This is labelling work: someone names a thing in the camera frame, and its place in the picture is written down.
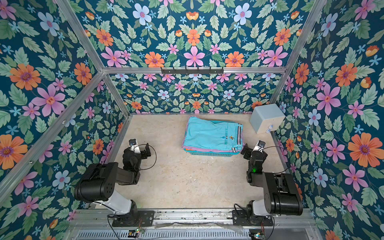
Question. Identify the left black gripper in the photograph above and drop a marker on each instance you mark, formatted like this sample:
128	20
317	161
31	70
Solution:
147	153

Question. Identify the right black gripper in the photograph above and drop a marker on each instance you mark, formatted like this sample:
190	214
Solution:
247	151

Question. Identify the purple pants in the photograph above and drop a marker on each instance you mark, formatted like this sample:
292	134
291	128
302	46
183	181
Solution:
186	132

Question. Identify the teal pants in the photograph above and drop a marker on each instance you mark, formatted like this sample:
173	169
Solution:
213	133

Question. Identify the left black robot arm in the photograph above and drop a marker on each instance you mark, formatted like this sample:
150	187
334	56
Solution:
97	184

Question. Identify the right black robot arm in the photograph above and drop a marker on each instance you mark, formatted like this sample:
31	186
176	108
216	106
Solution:
281	196

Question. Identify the teal plastic basket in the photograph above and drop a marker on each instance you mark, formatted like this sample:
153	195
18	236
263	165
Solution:
212	154

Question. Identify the light grey cube box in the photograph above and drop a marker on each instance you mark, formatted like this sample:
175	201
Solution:
266	118

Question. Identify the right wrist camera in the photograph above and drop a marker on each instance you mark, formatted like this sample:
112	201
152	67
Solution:
259	146

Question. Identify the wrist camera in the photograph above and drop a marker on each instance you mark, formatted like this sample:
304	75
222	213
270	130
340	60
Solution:
259	146
134	146

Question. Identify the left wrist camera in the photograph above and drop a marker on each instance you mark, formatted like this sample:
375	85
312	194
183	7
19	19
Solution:
134	146

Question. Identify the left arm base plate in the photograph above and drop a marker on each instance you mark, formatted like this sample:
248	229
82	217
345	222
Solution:
140	218

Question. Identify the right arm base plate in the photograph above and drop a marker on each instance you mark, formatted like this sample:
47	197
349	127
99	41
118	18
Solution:
241	218

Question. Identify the black hook rail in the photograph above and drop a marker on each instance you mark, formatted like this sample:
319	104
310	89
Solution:
197	70

